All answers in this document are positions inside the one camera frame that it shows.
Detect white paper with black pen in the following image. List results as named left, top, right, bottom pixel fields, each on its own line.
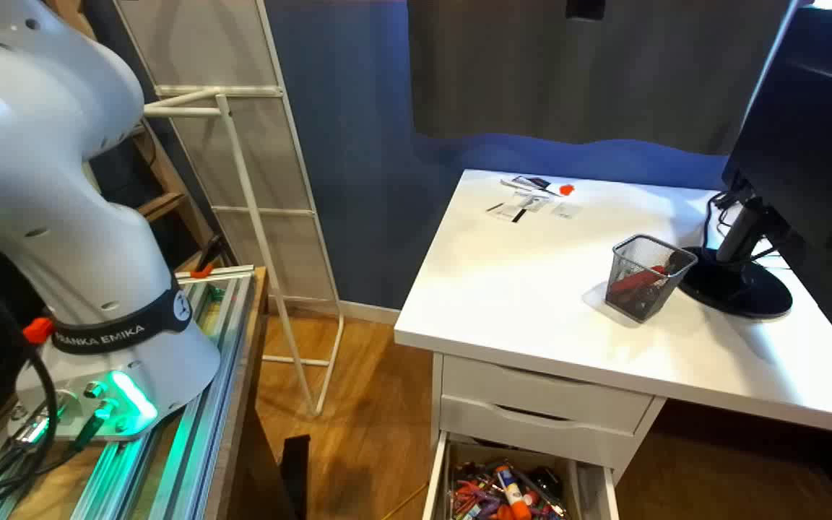
left=486, top=195, right=538, bottom=228

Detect red pen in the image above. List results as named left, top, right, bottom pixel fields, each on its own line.
left=609, top=266, right=671, bottom=300

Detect white desk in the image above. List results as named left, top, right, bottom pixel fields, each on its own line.
left=392, top=166, right=832, bottom=520

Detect closed white desk drawer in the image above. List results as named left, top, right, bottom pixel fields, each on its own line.
left=440, top=354, right=656, bottom=435
left=440, top=393, right=636, bottom=469

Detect wooden base board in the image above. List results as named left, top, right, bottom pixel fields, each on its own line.
left=6, top=266, right=271, bottom=520

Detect open white desk drawer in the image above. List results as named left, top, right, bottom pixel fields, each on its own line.
left=422, top=429, right=622, bottom=520

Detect colourful items inside drawer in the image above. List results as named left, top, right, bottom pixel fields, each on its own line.
left=448, top=458, right=570, bottom=520

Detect brown curtain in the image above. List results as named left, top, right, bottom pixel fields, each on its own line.
left=408, top=0, right=795, bottom=156

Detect wooden ladder shelf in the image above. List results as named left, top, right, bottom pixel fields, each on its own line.
left=48, top=0, right=219, bottom=273

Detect white tripod pole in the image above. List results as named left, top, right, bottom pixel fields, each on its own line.
left=109, top=0, right=349, bottom=419

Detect black computer monitor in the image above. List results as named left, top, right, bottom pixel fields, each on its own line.
left=678, top=0, right=832, bottom=358

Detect black upright post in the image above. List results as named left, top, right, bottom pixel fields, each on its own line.
left=278, top=433, right=311, bottom=520

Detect aluminium rail base frame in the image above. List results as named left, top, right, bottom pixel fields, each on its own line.
left=0, top=263, right=258, bottom=520

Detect red cable tag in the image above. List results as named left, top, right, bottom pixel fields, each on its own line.
left=19, top=313, right=57, bottom=345

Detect black base cables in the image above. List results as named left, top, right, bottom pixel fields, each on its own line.
left=0, top=257, right=63, bottom=514

